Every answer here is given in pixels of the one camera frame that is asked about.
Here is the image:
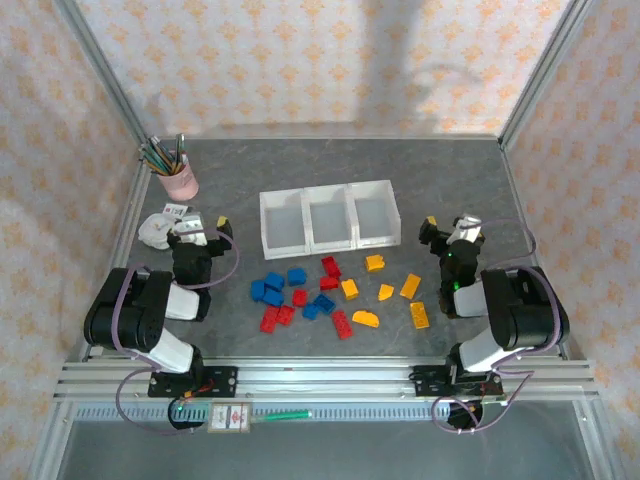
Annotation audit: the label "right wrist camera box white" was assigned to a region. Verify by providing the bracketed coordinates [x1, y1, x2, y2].
[452, 213, 484, 246]

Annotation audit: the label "white alarm clock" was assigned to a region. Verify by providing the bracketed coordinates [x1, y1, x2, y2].
[138, 212, 184, 251]

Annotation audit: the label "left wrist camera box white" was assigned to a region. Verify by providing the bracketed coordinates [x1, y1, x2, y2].
[174, 212, 207, 246]

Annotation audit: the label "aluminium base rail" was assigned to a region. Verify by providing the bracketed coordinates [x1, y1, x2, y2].
[52, 357, 601, 401]

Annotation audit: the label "grey slotted cable duct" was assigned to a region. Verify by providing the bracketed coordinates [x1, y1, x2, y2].
[74, 402, 586, 424]

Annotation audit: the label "framed label tag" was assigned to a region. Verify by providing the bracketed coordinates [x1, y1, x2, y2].
[207, 402, 251, 434]

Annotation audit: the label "green pen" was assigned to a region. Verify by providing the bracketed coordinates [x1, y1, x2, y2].
[252, 408, 312, 424]

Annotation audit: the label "white tipped pencil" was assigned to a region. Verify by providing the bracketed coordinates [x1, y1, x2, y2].
[149, 134, 174, 169]

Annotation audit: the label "red yellow connector wires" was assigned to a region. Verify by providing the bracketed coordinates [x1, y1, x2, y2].
[469, 379, 501, 401]
[179, 379, 216, 402]

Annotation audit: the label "aluminium frame post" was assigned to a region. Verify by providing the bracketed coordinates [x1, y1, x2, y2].
[497, 0, 594, 151]
[52, 0, 151, 166]

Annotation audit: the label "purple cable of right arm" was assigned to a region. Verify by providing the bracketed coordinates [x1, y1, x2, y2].
[432, 218, 571, 436]

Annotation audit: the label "aluminium side rail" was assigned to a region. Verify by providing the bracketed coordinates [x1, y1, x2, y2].
[499, 142, 571, 361]
[82, 159, 151, 361]

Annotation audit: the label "aluminium frame leg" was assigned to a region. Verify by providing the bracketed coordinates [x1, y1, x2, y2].
[29, 399, 76, 480]
[574, 399, 626, 480]

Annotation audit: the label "green pencil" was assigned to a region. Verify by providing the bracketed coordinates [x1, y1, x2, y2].
[142, 142, 176, 175]

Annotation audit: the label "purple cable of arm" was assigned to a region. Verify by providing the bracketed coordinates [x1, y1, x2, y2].
[112, 227, 241, 436]
[432, 218, 571, 436]

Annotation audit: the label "long red lego brick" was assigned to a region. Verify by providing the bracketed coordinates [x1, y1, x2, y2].
[331, 309, 355, 341]
[258, 305, 281, 333]

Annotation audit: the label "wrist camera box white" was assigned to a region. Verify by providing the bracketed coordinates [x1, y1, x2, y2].
[452, 213, 484, 246]
[174, 212, 207, 246]

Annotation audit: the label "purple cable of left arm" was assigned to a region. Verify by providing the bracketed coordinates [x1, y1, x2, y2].
[112, 227, 241, 436]

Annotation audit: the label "pink pencil cup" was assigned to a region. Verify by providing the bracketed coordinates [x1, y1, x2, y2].
[158, 152, 200, 202]

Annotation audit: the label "long yellow lego brick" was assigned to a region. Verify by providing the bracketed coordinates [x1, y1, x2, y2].
[409, 300, 431, 331]

